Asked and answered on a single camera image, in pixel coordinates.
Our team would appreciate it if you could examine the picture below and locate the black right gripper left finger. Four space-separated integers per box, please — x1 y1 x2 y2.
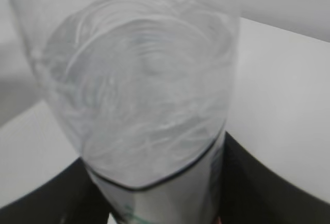
1 159 113 224

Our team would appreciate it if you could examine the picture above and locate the Nongfu Spring water bottle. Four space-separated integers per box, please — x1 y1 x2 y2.
9 0 239 223

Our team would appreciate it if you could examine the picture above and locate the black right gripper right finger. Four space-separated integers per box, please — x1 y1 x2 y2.
220 133 329 223

